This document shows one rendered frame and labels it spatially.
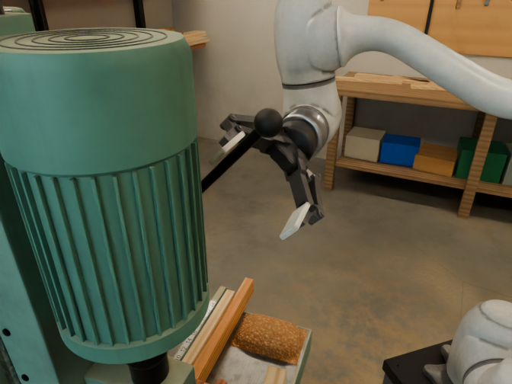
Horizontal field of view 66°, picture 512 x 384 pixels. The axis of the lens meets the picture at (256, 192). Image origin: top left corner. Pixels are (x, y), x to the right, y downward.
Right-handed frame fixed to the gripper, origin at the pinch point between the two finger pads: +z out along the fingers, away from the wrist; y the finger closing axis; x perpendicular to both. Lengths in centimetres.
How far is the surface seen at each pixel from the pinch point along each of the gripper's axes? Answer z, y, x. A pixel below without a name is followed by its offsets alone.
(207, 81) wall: -326, 79, -169
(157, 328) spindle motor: 19.3, -2.0, -7.3
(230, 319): -10.3, -18.3, -32.7
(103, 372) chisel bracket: 16.1, -4.1, -28.3
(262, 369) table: -4.5, -27.5, -29.4
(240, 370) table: -2.7, -24.8, -32.0
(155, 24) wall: -301, 145, -156
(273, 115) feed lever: 0.8, 5.7, 9.6
